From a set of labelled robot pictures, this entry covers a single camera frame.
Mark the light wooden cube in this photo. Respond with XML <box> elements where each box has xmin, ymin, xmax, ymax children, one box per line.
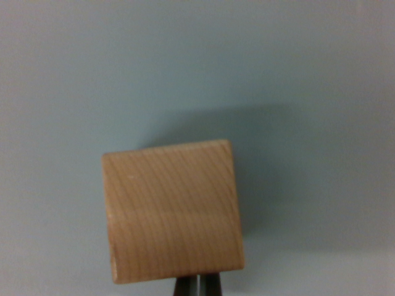
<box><xmin>101</xmin><ymin>139</ymin><xmax>246</xmax><ymax>285</ymax></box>

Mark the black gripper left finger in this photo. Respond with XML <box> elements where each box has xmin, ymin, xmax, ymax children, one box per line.
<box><xmin>173</xmin><ymin>275</ymin><xmax>200</xmax><ymax>296</ymax></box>

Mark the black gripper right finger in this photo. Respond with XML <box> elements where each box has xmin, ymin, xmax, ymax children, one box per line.
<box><xmin>199</xmin><ymin>271</ymin><xmax>224</xmax><ymax>296</ymax></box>

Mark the pale blue plastic bin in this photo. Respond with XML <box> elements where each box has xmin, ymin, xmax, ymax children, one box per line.
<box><xmin>0</xmin><ymin>0</ymin><xmax>395</xmax><ymax>296</ymax></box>

